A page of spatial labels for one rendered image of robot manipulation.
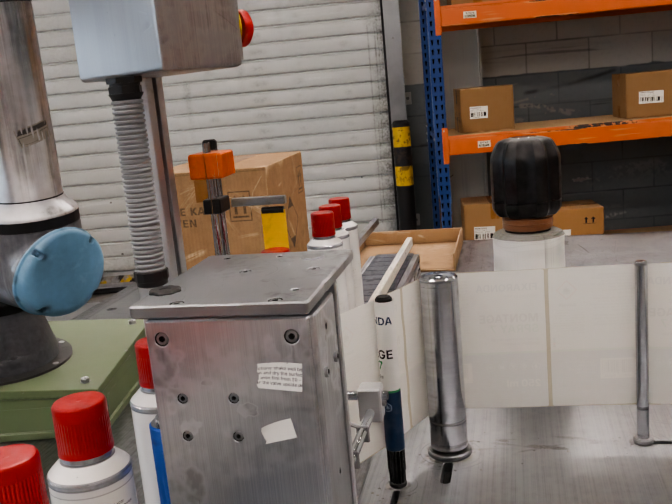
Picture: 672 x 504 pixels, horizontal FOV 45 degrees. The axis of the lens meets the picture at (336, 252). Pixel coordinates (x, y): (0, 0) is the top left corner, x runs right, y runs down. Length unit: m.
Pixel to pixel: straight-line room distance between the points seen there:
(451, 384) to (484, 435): 0.10
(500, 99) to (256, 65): 1.59
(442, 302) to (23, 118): 0.55
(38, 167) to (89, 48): 0.21
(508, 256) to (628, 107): 3.95
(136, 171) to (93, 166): 4.78
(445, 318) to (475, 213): 3.97
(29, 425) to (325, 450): 0.74
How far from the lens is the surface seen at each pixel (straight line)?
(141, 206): 0.82
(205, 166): 0.95
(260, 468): 0.50
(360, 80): 5.27
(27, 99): 1.04
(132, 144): 0.82
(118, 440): 1.12
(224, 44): 0.82
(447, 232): 2.10
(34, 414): 1.17
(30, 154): 1.05
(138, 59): 0.81
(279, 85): 5.30
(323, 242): 1.13
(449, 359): 0.81
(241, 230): 1.56
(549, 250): 0.98
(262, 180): 1.54
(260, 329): 0.46
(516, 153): 0.96
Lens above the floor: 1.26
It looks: 12 degrees down
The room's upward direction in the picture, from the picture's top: 5 degrees counter-clockwise
